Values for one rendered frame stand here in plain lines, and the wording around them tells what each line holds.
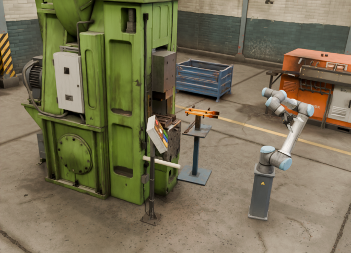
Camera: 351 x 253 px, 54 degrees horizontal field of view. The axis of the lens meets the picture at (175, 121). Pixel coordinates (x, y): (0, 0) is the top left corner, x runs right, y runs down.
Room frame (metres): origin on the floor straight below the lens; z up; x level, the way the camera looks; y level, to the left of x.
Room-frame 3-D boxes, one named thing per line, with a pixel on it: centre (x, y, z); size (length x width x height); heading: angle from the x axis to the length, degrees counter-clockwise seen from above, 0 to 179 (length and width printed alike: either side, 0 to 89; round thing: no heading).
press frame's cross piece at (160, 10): (3.88, 0.39, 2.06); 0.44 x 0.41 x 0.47; 67
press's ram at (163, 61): (3.82, 0.26, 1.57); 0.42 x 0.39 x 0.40; 67
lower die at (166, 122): (3.78, 0.27, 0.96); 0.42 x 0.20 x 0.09; 67
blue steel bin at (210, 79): (7.89, -0.62, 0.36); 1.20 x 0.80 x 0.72; 61
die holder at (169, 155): (3.84, 0.26, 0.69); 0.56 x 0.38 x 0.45; 67
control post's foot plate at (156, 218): (3.15, 0.23, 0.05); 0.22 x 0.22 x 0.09; 67
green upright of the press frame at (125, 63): (3.58, 0.53, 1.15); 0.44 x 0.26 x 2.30; 67
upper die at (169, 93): (3.78, 0.27, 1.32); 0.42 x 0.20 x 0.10; 67
